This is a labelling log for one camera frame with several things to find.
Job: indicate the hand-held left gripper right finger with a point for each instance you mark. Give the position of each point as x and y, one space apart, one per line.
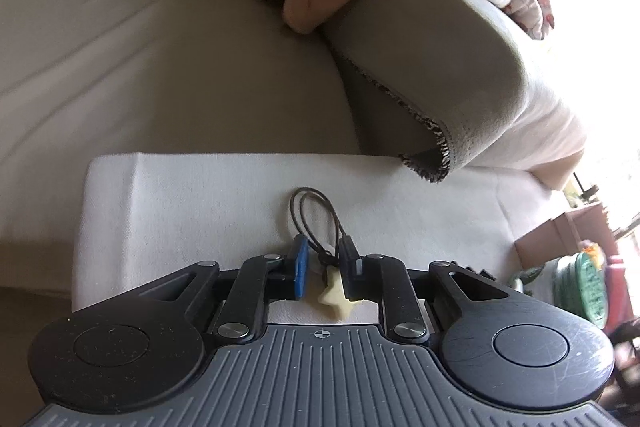
350 274

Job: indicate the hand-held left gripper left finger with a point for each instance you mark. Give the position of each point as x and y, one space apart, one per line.
300 269

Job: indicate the pink cardboard box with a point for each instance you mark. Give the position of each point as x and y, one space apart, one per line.
560 232

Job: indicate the cream armrest cover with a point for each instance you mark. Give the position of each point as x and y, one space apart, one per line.
450 57

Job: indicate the green lid jar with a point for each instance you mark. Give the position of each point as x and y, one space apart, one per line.
590 287

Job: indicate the cream sofa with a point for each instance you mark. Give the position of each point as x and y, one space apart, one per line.
150 57

